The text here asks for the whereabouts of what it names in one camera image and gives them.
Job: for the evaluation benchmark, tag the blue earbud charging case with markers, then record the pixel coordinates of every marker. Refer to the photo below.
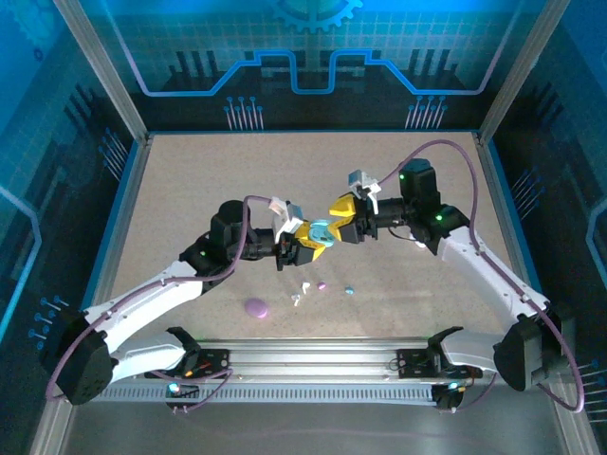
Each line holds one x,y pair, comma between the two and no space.
322,232

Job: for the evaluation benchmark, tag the white earbud charging case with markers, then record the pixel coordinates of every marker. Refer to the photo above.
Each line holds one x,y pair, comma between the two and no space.
420,245

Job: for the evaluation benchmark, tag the purple earbud charging case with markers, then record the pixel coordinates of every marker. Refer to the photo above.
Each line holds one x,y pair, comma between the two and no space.
257,308

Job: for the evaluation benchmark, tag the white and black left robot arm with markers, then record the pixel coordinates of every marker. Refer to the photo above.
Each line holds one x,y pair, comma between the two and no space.
152,296

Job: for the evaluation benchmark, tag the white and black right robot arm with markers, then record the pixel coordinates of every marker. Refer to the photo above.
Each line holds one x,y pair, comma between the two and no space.
493,279

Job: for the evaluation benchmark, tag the aluminium base beam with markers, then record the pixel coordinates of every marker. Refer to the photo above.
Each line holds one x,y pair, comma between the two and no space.
308,358

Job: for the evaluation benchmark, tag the black controller box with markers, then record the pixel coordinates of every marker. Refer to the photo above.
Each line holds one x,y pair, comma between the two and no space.
446,400
187,392

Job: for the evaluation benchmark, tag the aluminium frame post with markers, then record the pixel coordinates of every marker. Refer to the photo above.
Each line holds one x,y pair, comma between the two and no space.
520,71
106,71

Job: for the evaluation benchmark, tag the aluminium lower frame rail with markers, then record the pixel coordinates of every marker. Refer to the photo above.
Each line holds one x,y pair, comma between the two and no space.
47,438
581,438

